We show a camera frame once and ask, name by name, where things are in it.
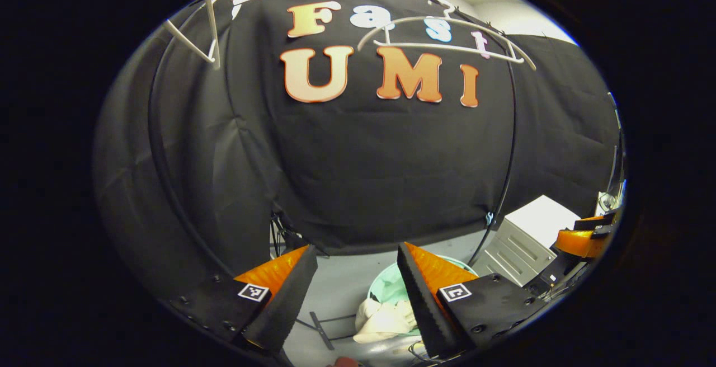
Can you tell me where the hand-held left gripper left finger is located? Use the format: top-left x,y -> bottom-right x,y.
168,244 -> 318,356

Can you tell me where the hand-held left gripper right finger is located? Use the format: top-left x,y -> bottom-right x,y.
396,241 -> 546,359

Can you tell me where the green laundry hamper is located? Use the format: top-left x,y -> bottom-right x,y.
366,254 -> 479,337

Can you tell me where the cream button-up shirt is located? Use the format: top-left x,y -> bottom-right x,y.
352,297 -> 420,345

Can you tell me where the white plastic clothes hanger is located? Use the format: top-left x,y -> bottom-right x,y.
162,0 -> 235,71
357,1 -> 536,71

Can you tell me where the black metal clothes rack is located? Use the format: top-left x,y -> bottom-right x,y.
147,0 -> 518,351

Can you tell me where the white drawer cabinet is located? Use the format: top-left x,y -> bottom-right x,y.
484,195 -> 581,288

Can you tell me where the black tripod stand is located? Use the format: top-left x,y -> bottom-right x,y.
270,213 -> 331,258

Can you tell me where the black backdrop cloth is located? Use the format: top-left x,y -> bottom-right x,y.
95,0 -> 621,295

